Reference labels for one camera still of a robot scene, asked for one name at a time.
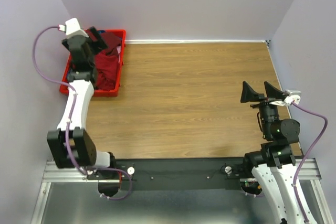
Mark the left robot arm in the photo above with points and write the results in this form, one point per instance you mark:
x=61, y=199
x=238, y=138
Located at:
x=70, y=143

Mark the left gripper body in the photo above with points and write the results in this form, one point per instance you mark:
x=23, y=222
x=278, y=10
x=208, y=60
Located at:
x=92, y=57

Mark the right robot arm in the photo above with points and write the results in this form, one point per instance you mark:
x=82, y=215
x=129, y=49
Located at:
x=274, y=165

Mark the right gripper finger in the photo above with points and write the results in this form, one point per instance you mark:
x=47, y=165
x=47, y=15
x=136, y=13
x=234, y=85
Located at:
x=249, y=94
x=272, y=92

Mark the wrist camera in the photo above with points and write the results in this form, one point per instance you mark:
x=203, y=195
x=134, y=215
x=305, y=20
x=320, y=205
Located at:
x=73, y=28
x=287, y=98

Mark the maroon t-shirt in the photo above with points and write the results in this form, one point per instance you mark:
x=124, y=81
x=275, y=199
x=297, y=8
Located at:
x=113, y=42

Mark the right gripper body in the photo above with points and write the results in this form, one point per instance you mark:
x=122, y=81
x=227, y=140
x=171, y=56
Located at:
x=268, y=113

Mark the pink t-shirt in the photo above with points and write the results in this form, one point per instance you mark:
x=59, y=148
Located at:
x=120, y=55

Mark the red t-shirt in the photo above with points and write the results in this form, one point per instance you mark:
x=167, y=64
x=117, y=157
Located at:
x=107, y=68

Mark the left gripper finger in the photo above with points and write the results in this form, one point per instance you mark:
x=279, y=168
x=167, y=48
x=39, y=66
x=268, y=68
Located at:
x=92, y=32
x=98, y=44

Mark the red plastic bin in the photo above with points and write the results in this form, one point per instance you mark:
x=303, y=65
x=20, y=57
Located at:
x=113, y=93

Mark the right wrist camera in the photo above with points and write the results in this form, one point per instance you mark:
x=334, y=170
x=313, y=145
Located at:
x=287, y=98

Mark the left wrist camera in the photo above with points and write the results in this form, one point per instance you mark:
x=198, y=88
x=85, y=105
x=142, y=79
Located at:
x=73, y=28

